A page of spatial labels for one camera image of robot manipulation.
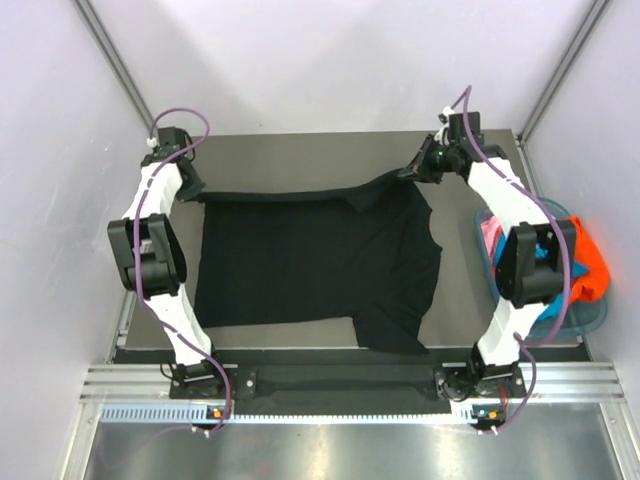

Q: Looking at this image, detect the teal laundry basket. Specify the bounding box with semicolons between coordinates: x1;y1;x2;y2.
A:
472;195;611;344

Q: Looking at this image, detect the orange t shirt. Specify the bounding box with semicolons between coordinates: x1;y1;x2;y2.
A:
569;216;610;303

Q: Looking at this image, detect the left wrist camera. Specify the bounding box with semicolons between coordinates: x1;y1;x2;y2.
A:
146;127;192;156

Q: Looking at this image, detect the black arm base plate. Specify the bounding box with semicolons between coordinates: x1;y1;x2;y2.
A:
160;349;524;417

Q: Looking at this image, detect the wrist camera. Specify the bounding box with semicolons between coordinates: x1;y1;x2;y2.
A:
439;106;484;145
146;127;192;156

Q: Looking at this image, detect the blue t shirt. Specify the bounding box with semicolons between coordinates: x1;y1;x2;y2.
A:
494;229;564;322

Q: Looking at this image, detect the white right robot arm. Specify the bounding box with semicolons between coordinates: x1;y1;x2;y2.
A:
399;133;576;396

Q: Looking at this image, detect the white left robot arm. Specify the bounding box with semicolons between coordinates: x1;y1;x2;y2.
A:
107;152;227;397

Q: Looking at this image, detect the slotted grey cable duct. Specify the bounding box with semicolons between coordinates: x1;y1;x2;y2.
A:
99;402;506;425

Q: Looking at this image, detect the aluminium frame rail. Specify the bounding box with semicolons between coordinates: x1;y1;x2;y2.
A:
81;362;624;403

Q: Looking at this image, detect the black t shirt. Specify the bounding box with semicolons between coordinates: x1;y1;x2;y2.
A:
194;171;441;355

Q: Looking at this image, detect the pink t shirt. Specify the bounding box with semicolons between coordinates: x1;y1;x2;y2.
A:
481;216;506;267

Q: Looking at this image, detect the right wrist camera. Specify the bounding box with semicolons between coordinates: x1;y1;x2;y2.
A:
439;106;484;145

